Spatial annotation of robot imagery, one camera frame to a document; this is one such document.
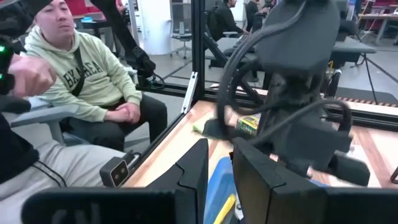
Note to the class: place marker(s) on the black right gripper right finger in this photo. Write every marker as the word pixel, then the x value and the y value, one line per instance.
pixel 264 199

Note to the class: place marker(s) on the grey camera module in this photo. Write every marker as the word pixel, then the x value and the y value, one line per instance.
pixel 115 172

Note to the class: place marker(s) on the grey mesh office chair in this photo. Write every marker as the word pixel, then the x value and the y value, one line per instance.
pixel 181 31

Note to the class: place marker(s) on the yellow green crayon box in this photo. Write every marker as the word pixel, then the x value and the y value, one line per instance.
pixel 248 124

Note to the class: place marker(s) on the green sticky note pad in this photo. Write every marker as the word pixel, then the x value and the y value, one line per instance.
pixel 200 126

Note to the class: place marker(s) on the orange black hazard striped mat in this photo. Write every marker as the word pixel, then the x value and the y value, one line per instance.
pixel 367 101

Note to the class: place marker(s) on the light wooden desk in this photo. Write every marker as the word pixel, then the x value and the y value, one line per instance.
pixel 379 16

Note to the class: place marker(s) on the yellow highlighter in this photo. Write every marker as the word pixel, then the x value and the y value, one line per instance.
pixel 225 208

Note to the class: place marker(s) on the person's hand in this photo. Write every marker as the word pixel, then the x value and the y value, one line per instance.
pixel 31 76

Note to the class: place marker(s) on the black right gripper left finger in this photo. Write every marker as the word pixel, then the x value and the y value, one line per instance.
pixel 186 193

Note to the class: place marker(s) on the white metal bracket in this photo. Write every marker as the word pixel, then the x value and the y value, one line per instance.
pixel 189 93

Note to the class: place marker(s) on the person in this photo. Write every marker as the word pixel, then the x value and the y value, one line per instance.
pixel 93 77
pixel 225 18
pixel 46 174
pixel 252 12

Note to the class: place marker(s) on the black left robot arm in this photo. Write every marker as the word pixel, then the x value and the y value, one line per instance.
pixel 298 37

